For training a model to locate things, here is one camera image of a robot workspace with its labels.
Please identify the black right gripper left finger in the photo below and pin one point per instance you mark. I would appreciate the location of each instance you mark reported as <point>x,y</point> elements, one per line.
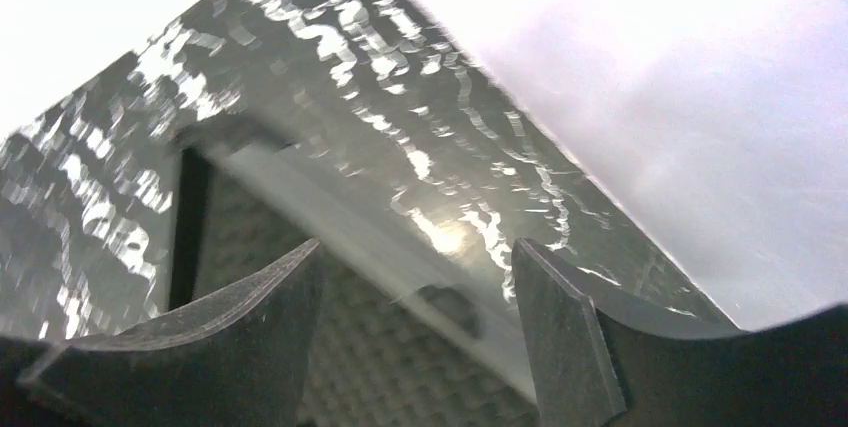
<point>235,357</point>

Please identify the black poker set case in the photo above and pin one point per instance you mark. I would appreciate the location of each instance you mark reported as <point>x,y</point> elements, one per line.
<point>372,362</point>

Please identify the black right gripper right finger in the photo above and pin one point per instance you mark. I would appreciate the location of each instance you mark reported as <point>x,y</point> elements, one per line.
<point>601,356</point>

